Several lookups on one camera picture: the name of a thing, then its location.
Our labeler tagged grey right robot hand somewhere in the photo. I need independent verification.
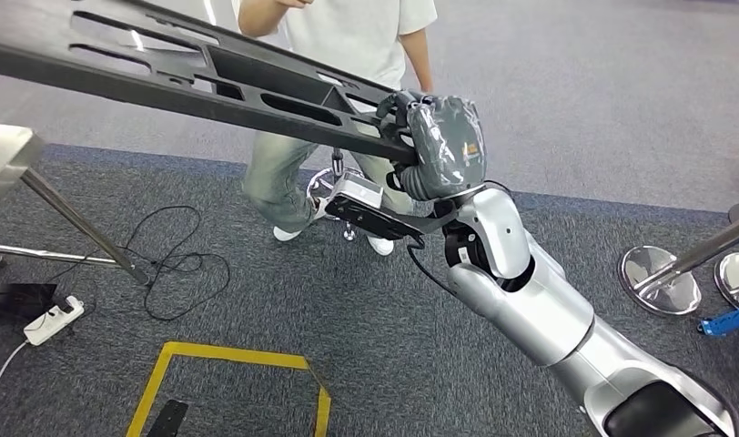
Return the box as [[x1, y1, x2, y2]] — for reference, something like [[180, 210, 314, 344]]
[[376, 90, 488, 202]]

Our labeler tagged long black plastic part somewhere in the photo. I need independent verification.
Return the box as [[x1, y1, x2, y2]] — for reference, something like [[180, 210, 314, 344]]
[[0, 0, 419, 167]]

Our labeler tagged stainless steel workbench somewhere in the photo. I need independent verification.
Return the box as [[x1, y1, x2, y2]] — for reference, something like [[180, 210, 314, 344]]
[[0, 122, 150, 286]]

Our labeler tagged chrome stool base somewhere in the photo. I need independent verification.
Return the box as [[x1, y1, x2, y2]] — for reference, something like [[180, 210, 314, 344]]
[[306, 149, 361, 242]]

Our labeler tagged person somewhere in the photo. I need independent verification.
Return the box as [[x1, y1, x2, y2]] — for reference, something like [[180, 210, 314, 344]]
[[233, 0, 438, 258]]

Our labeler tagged chrome stanchion with chrome base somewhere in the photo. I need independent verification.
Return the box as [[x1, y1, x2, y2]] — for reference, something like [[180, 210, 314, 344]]
[[714, 251, 739, 309], [617, 208, 739, 317]]

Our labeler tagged yellow floor tape square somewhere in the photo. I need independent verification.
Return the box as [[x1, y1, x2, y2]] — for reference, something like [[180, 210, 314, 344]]
[[126, 341, 333, 437]]

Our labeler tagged white power strip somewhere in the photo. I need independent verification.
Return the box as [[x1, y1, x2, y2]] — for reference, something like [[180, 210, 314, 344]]
[[22, 295, 86, 347]]

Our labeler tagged black flat box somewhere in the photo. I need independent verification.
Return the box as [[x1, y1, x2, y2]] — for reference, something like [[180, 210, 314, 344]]
[[0, 283, 63, 324]]

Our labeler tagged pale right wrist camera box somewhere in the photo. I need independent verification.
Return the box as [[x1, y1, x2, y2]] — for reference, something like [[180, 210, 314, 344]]
[[329, 170, 384, 210]]

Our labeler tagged black right wrist camera bracket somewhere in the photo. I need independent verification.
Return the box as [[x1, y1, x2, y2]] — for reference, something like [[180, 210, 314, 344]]
[[324, 194, 467, 242]]

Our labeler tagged thin black camera cable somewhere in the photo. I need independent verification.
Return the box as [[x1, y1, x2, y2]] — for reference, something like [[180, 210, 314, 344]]
[[404, 238, 458, 298]]

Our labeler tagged thin black floor cable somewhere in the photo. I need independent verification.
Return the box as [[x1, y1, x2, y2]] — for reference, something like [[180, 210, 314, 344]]
[[44, 206, 232, 322]]

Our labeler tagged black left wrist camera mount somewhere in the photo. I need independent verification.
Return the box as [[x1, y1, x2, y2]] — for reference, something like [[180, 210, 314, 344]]
[[145, 399, 190, 437]]

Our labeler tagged white power cord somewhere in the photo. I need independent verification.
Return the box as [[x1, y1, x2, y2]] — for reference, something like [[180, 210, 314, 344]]
[[0, 340, 30, 402]]

